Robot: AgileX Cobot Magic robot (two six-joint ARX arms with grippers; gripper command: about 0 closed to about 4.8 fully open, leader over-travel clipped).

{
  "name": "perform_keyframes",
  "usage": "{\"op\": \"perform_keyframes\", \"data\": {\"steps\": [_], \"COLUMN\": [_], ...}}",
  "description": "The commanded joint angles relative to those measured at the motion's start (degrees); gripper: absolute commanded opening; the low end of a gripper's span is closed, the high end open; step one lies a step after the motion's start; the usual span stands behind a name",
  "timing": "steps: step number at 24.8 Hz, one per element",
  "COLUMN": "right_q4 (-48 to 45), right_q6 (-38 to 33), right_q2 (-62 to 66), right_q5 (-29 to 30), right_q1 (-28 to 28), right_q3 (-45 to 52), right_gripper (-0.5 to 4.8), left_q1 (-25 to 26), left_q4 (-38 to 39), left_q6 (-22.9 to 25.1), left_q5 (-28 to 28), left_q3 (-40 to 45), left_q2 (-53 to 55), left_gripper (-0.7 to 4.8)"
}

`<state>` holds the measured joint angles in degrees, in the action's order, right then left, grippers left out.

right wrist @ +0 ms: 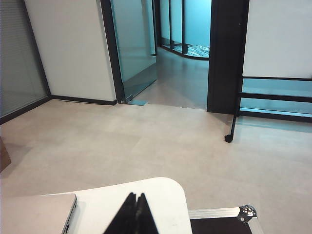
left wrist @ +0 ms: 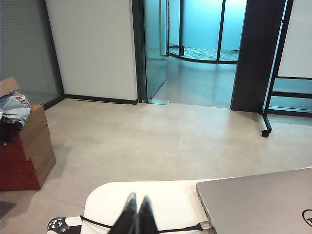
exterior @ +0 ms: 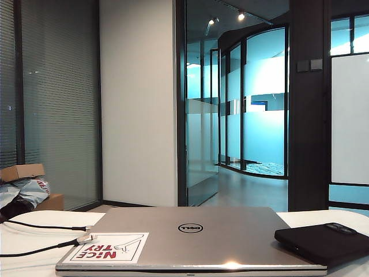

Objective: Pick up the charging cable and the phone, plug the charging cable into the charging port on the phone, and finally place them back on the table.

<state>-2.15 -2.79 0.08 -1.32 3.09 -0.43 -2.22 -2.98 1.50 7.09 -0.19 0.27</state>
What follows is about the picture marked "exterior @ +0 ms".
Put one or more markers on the black smartphone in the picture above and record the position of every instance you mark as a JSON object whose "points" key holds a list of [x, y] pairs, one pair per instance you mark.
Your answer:
{"points": [[317, 242]]}

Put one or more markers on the glass door leaf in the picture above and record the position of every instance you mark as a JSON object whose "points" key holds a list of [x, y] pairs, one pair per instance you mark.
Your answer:
{"points": [[201, 130]]}

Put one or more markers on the curved glass partition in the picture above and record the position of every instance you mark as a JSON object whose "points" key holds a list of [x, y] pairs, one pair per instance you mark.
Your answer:
{"points": [[259, 115]]}

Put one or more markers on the silver Dell laptop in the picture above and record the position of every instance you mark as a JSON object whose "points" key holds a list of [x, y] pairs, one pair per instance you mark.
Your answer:
{"points": [[201, 245]]}

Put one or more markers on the ceiling spotlight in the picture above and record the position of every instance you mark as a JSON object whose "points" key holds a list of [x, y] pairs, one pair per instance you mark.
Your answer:
{"points": [[241, 15], [211, 21]]}

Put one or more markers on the white red print sticker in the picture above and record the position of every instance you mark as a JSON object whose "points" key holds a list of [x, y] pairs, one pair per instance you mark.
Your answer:
{"points": [[121, 248]]}

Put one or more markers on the wide grey window blinds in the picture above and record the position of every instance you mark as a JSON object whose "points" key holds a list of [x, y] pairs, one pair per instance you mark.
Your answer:
{"points": [[60, 101]]}

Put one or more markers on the closed brown cardboard box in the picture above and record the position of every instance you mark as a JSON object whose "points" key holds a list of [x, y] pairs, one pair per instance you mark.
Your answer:
{"points": [[53, 202]]}

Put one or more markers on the white frosted panel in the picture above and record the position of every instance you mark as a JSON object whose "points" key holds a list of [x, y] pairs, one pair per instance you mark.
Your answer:
{"points": [[350, 115]]}

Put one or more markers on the black bag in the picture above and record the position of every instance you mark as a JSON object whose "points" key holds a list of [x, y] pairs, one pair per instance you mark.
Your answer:
{"points": [[14, 209]]}

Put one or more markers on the narrow grey window blinds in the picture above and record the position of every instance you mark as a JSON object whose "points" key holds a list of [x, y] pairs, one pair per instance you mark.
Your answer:
{"points": [[7, 86]]}

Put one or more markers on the dark wall switch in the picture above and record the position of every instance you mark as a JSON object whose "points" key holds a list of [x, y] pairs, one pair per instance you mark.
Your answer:
{"points": [[316, 64], [302, 66]]}

